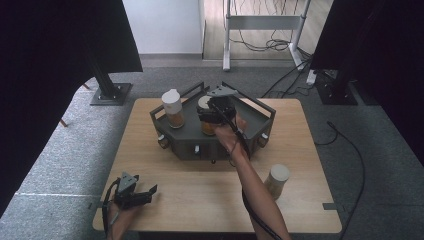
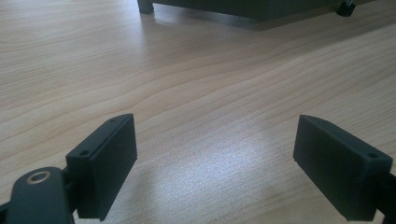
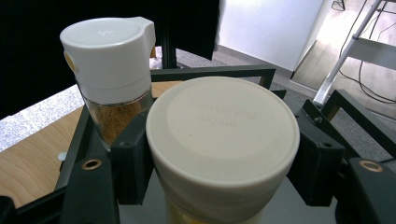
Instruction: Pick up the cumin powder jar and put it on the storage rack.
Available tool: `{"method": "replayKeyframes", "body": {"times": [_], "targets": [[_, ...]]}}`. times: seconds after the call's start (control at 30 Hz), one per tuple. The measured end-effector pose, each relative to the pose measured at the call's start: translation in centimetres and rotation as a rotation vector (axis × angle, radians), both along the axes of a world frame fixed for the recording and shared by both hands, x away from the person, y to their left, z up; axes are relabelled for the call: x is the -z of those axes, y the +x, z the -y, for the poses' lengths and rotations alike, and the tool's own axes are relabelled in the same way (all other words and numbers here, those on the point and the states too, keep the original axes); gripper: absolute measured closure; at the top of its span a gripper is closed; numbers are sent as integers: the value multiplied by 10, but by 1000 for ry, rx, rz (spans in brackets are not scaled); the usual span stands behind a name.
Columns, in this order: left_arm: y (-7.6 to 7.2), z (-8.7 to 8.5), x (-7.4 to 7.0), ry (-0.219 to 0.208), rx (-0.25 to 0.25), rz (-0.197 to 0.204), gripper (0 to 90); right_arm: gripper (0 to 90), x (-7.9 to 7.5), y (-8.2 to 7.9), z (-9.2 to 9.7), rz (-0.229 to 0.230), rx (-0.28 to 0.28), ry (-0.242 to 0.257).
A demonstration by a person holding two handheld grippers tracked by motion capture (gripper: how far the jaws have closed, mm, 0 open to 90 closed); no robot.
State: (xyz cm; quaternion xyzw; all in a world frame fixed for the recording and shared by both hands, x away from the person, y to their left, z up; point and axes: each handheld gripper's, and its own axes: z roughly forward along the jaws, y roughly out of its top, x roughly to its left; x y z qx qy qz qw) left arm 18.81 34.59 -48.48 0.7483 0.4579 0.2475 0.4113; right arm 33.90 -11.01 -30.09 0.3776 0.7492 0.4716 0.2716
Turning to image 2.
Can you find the black corner shelf rack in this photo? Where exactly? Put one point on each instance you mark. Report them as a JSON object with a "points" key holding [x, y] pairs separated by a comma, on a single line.
{"points": [[249, 8]]}

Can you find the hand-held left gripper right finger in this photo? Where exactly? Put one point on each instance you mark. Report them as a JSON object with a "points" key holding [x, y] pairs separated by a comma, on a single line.
{"points": [[339, 168]]}

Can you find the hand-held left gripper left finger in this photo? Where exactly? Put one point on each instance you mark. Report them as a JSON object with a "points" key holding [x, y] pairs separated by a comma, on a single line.
{"points": [[106, 168]]}

